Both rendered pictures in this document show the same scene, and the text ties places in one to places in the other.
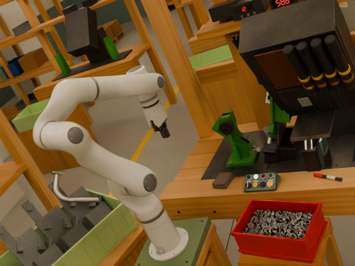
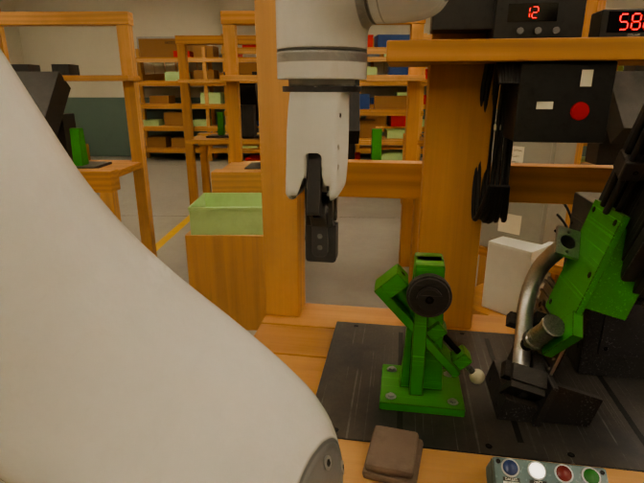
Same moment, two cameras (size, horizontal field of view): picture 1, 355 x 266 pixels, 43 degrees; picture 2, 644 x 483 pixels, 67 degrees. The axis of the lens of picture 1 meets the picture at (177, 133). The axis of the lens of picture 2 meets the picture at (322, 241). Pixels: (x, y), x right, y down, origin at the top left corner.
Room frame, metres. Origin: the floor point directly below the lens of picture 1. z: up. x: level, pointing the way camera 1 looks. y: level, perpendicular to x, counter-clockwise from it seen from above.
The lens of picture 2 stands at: (1.37, 0.26, 1.45)
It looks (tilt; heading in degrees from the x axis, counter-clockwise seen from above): 18 degrees down; 334
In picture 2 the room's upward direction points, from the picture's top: straight up
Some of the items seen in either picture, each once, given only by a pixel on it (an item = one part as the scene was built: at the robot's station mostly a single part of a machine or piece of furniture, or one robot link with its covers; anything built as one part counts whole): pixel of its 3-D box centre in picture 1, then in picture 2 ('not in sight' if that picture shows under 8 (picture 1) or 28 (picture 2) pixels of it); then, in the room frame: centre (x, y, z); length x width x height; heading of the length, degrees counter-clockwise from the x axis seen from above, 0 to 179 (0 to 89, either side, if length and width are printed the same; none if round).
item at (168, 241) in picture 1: (160, 229); not in sight; (1.63, 0.24, 0.97); 0.19 x 0.19 x 0.18
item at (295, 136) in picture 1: (316, 114); not in sight; (1.73, -0.59, 1.11); 0.39 x 0.16 x 0.03; 145
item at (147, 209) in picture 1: (133, 191); not in sight; (1.65, 0.27, 1.18); 0.19 x 0.12 x 0.24; 42
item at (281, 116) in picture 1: (281, 105); (604, 267); (1.84, -0.48, 1.17); 0.13 x 0.12 x 0.20; 55
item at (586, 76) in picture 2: not in sight; (555, 102); (2.09, -0.61, 1.42); 0.17 x 0.12 x 0.15; 55
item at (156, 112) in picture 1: (155, 112); (321, 136); (1.80, 0.05, 1.41); 0.10 x 0.07 x 0.11; 145
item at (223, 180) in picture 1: (223, 180); (394, 453); (1.88, -0.11, 0.91); 0.10 x 0.08 x 0.03; 137
